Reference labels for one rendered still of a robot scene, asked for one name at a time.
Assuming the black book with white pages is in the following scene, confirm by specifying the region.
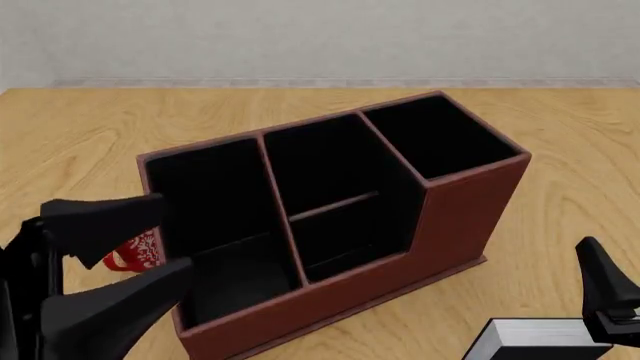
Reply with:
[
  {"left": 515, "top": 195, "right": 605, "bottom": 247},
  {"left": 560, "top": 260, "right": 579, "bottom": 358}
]
[{"left": 461, "top": 317, "right": 615, "bottom": 360}]

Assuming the red-brown desk caddy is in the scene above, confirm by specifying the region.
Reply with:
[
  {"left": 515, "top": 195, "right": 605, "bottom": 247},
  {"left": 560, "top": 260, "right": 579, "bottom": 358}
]
[{"left": 135, "top": 89, "right": 532, "bottom": 356}]

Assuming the red mug with white pattern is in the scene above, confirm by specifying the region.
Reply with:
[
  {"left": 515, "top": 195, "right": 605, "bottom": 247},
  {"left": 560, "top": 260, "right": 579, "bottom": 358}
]
[{"left": 102, "top": 228, "right": 164, "bottom": 275}]

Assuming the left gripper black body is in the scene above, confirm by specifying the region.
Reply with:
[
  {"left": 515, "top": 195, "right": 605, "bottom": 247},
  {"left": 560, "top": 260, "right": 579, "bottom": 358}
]
[{"left": 0, "top": 216, "right": 67, "bottom": 360}]

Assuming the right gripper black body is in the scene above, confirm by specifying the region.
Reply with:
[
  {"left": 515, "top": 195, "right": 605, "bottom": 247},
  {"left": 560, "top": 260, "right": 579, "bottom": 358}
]
[{"left": 582, "top": 298, "right": 640, "bottom": 345}]

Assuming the right gripper black wedge finger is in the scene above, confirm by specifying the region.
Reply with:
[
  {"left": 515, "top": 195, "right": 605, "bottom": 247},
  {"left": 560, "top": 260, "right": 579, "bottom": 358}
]
[{"left": 574, "top": 235, "right": 640, "bottom": 313}]

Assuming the left gripper black wedge finger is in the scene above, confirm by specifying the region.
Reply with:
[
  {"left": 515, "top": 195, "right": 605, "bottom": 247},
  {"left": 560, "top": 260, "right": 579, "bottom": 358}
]
[
  {"left": 39, "top": 192, "right": 166, "bottom": 271},
  {"left": 39, "top": 256, "right": 195, "bottom": 360}
]

